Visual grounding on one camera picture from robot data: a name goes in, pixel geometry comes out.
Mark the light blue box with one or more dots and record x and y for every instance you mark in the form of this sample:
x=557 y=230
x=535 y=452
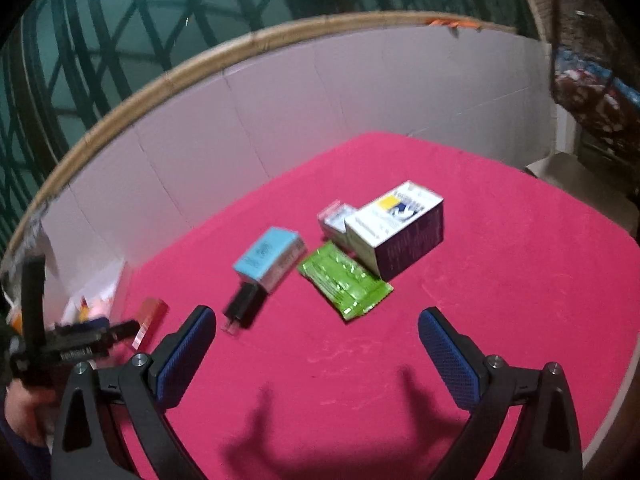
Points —
x=267 y=257

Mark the window metal grille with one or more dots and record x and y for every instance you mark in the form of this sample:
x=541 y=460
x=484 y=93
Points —
x=125 y=20

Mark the white backdrop board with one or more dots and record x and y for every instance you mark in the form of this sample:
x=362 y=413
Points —
x=250 y=110

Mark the orange tape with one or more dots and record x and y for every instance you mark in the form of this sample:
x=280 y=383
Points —
x=452 y=23

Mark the red tablecloth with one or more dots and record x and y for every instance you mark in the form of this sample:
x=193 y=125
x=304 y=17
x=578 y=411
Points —
x=500 y=270

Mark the black power adapter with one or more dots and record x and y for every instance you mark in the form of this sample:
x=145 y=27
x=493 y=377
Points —
x=242 y=307

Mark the person's left forearm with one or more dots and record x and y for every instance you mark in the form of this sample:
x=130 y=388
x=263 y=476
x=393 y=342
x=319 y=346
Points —
x=20 y=460

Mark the purple white box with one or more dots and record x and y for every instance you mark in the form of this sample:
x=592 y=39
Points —
x=395 y=230

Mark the patterned cloth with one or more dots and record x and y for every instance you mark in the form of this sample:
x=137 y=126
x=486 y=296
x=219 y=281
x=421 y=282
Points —
x=595 y=95

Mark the person's left hand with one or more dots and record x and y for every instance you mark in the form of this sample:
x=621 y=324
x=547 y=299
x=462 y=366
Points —
x=25 y=410

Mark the yellow packet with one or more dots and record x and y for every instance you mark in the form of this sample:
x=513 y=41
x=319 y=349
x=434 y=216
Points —
x=82 y=314

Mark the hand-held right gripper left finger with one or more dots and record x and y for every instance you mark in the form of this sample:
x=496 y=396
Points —
x=185 y=355

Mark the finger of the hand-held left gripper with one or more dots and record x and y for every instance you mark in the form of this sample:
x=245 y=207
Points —
x=122 y=331

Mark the pink packet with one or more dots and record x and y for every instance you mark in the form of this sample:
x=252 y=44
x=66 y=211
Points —
x=101 y=307

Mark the small white box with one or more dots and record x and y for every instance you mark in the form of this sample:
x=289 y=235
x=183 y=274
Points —
x=336 y=222

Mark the green packet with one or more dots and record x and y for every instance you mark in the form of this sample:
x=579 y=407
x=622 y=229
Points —
x=342 y=280

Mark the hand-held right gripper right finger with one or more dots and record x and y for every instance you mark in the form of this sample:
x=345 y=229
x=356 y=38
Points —
x=450 y=360

